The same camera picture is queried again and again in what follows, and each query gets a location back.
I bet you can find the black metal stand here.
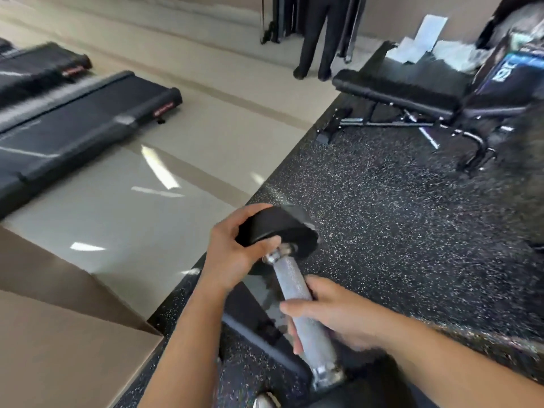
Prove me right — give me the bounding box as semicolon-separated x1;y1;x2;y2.
337;0;367;64

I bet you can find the white folded paper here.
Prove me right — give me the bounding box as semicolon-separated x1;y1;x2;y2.
388;37;426;64

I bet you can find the white paper sheet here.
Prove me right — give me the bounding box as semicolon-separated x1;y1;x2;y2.
414;14;449;54

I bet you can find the person's left hand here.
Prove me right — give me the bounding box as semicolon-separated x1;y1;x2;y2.
199;203;282;294

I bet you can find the black metal rack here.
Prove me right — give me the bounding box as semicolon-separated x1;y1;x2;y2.
261;0;299;44

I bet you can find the black treadmill with red label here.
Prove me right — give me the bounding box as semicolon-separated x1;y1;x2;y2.
0;38;93;110

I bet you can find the person's grey shoe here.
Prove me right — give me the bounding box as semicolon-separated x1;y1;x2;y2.
254;392;282;408

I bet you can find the person's right hand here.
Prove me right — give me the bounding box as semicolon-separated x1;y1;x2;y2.
280;276;392;354

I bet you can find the person's left forearm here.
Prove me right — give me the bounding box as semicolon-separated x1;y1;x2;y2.
145;277;241;408

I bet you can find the brown cardboard box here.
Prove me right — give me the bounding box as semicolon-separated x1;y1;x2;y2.
0;225;165;408

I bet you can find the black dumbbell with chrome handle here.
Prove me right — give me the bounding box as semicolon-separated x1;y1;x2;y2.
235;204;409;408

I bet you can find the black padded weight bench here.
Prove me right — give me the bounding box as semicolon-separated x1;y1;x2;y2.
316;69;532;173

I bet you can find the person's right forearm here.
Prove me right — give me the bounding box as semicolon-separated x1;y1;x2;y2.
371;312;544;408

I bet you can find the black box with blue print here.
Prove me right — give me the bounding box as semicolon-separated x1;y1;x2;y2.
471;37;544;112

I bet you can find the large black treadmill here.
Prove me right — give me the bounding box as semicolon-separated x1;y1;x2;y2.
0;71;183;218

